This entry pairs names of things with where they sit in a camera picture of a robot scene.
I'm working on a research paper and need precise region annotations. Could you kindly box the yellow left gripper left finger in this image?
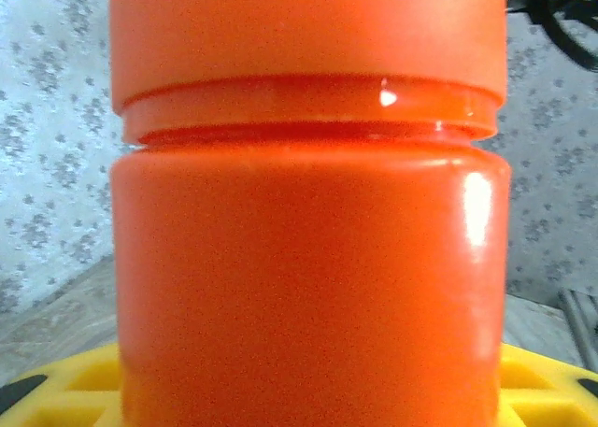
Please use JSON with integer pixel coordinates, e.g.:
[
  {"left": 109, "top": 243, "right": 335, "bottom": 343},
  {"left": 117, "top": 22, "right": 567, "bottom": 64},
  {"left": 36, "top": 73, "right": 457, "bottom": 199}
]
[{"left": 0, "top": 342, "right": 125, "bottom": 427}]

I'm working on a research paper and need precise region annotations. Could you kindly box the orange pill bottle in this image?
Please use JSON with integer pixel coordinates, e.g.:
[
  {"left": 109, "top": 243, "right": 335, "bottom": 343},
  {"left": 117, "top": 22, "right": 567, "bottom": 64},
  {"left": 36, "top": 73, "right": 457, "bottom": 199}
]
[{"left": 109, "top": 74, "right": 511, "bottom": 427}]

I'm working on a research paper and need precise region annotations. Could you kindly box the aluminium table edge rail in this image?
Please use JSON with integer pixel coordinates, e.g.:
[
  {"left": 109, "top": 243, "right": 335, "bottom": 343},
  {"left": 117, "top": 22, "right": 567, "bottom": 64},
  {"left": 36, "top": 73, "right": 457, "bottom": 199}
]
[{"left": 560, "top": 288, "right": 598, "bottom": 370}]

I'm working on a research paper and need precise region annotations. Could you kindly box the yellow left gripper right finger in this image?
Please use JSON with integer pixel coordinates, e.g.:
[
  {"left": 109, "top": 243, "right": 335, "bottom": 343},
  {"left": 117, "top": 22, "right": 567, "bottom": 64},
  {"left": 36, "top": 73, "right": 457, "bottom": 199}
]
[{"left": 494, "top": 344, "right": 598, "bottom": 427}]

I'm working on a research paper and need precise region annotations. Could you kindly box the thin black cable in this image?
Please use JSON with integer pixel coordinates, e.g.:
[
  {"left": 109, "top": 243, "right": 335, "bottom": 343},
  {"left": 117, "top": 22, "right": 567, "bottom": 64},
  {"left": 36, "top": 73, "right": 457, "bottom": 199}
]
[{"left": 506, "top": 0, "right": 598, "bottom": 71}]

